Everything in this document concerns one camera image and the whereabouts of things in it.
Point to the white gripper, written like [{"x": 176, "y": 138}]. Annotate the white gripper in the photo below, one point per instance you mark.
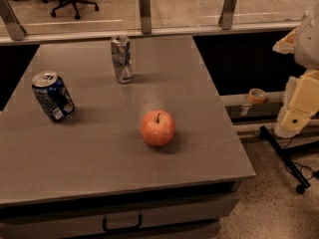
[{"x": 309, "y": 45}]

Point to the silver redbull can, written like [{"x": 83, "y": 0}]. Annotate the silver redbull can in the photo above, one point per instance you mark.
[{"x": 121, "y": 58}]

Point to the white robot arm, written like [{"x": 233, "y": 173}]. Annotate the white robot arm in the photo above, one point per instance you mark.
[{"x": 301, "y": 95}]

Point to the red apple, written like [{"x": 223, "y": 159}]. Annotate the red apple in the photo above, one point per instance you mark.
[{"x": 157, "y": 128}]

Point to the blue pepsi can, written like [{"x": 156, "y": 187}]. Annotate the blue pepsi can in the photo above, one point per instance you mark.
[{"x": 52, "y": 95}]

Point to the orange tape roll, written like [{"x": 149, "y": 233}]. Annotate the orange tape roll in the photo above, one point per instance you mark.
[{"x": 257, "y": 96}]

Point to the black rolling stand base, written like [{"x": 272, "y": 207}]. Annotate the black rolling stand base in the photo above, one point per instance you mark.
[{"x": 286, "y": 154}]

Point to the grey drawer cabinet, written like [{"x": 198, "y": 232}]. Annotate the grey drawer cabinet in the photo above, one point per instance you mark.
[{"x": 181, "y": 213}]

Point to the right metal railing post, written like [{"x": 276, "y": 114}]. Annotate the right metal railing post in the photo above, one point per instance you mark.
[{"x": 227, "y": 14}]

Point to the metal railing post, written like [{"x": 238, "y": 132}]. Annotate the metal railing post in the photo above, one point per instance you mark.
[
  {"x": 227, "y": 14},
  {"x": 145, "y": 16},
  {"x": 13, "y": 26}
]

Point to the middle metal railing post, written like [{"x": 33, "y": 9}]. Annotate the middle metal railing post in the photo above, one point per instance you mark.
[{"x": 145, "y": 16}]

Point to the black drawer handle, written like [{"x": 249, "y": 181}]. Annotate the black drawer handle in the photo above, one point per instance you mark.
[{"x": 121, "y": 223}]

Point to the left metal railing post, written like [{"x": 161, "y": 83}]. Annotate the left metal railing post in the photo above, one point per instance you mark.
[{"x": 13, "y": 26}]

